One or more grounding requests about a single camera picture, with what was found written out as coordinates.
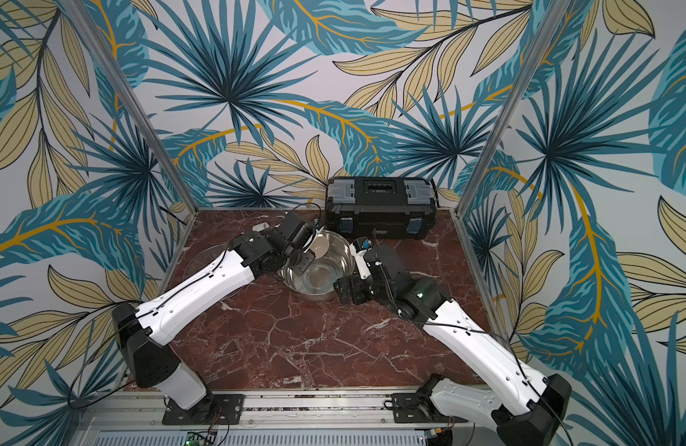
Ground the aluminium frame post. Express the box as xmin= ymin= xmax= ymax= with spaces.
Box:
xmin=61 ymin=0 xmax=199 ymax=214
xmin=455 ymin=0 xmax=570 ymax=219

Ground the white pipe fitting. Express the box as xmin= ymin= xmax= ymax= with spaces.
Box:
xmin=252 ymin=222 xmax=272 ymax=233

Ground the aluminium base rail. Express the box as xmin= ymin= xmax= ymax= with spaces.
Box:
xmin=71 ymin=388 xmax=501 ymax=445

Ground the green circuit board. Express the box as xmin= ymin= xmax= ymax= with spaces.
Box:
xmin=183 ymin=431 xmax=217 ymax=446

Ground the left aluminium frame post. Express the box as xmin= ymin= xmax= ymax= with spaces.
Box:
xmin=61 ymin=0 xmax=199 ymax=214

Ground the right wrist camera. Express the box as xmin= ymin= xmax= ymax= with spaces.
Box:
xmin=350 ymin=237 xmax=377 ymax=281

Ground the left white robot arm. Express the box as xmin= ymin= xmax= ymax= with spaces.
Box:
xmin=112 ymin=211 xmax=321 ymax=423

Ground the black plastic toolbox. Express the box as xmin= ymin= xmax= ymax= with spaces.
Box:
xmin=325 ymin=177 xmax=439 ymax=240

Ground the beige plastic ladle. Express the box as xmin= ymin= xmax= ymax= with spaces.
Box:
xmin=304 ymin=230 xmax=330 ymax=259

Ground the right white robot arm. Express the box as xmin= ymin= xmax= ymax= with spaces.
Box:
xmin=335 ymin=238 xmax=571 ymax=445

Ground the glass pot lid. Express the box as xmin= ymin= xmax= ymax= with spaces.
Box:
xmin=181 ymin=245 xmax=228 ymax=295

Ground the stainless steel pot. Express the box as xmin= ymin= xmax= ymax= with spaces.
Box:
xmin=279 ymin=230 xmax=355 ymax=303

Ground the right aluminium frame post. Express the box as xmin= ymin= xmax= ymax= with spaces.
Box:
xmin=455 ymin=0 xmax=570 ymax=219

